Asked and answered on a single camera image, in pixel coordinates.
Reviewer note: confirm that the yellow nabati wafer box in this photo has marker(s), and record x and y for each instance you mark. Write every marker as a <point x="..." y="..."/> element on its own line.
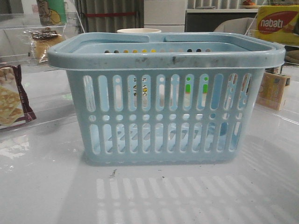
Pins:
<point x="278" y="24"/>

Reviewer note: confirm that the clear acrylic display shelf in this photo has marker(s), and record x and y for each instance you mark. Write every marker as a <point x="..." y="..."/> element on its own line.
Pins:
<point x="28" y="28"/>

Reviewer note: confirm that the packaged bread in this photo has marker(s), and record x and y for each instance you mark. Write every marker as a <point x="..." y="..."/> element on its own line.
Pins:
<point x="41" y="40"/>

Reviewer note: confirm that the fruit plate on counter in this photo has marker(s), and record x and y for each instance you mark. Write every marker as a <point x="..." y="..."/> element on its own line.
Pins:
<point x="249" y="4"/>

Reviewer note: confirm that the maroon cracker snack bag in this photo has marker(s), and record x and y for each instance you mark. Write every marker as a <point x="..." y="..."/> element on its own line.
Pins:
<point x="15" y="109"/>

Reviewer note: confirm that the orange small snack box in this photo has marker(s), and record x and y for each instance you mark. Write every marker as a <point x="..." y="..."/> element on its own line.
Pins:
<point x="272" y="90"/>

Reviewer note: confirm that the light blue plastic basket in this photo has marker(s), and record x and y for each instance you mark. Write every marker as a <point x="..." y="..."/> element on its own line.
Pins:
<point x="164" y="97"/>

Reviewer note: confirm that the grey armchair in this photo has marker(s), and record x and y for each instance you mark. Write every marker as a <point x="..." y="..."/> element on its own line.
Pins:
<point x="238" y="26"/>

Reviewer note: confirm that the dark grey cabinet counter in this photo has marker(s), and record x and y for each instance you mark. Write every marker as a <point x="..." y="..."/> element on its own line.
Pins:
<point x="207" y="20"/>

